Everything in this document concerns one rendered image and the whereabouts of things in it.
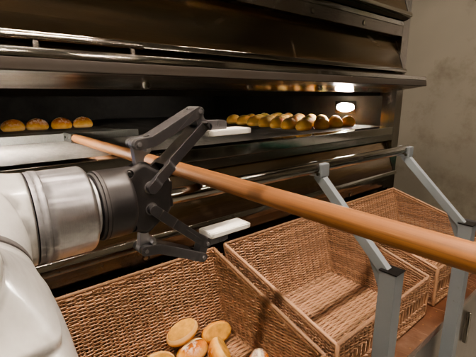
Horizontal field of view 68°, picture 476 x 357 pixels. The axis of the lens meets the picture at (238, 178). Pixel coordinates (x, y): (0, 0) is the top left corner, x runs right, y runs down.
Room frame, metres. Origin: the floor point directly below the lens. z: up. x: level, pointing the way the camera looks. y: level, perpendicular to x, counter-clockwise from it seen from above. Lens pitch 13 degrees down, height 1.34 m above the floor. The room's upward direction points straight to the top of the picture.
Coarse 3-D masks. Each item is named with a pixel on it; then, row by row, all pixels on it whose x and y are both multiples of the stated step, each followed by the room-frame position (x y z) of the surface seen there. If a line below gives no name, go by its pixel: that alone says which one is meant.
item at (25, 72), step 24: (0, 72) 0.68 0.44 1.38; (24, 72) 0.70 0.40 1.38; (48, 72) 0.72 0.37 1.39; (72, 72) 0.74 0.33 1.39; (96, 72) 0.77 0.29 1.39; (120, 72) 0.80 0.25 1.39; (144, 72) 0.83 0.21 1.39; (168, 72) 0.87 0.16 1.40; (192, 72) 0.92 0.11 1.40; (216, 72) 0.97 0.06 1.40; (240, 72) 1.02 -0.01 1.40; (264, 72) 1.08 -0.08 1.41
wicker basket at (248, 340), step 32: (224, 256) 1.05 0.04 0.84; (96, 288) 0.85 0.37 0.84; (128, 288) 0.89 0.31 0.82; (160, 288) 0.95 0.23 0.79; (192, 288) 1.00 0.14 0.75; (224, 288) 1.05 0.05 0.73; (256, 288) 0.93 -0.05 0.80; (96, 320) 0.82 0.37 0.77; (128, 320) 0.87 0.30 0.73; (160, 320) 0.92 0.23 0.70; (224, 320) 1.04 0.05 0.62; (256, 320) 0.92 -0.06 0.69; (288, 320) 0.83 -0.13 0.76; (128, 352) 0.84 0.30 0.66; (288, 352) 0.82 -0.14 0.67; (320, 352) 0.74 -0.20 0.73
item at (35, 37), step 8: (0, 32) 0.70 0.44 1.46; (8, 32) 0.71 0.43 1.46; (16, 32) 0.72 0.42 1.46; (24, 32) 0.73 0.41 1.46; (32, 40) 0.74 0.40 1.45; (40, 40) 0.75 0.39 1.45; (48, 40) 0.76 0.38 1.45; (56, 40) 0.77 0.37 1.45; (64, 40) 0.77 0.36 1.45; (72, 40) 0.78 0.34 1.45; (80, 40) 0.79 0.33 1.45; (88, 40) 0.80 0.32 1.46; (96, 40) 0.82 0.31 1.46; (104, 40) 0.83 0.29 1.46; (112, 40) 0.84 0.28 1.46; (120, 48) 0.86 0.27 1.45; (128, 48) 0.87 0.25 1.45; (136, 48) 0.88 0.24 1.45
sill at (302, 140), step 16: (368, 128) 1.80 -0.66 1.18; (384, 128) 1.84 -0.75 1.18; (208, 144) 1.19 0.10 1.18; (224, 144) 1.19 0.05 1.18; (240, 144) 1.21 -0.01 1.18; (256, 144) 1.26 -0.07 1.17; (272, 144) 1.31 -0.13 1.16; (288, 144) 1.37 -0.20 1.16; (304, 144) 1.43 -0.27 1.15; (64, 160) 0.90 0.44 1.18; (80, 160) 0.90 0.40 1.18; (96, 160) 0.90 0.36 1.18; (112, 160) 0.93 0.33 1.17; (128, 160) 0.95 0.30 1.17; (192, 160) 1.09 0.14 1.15
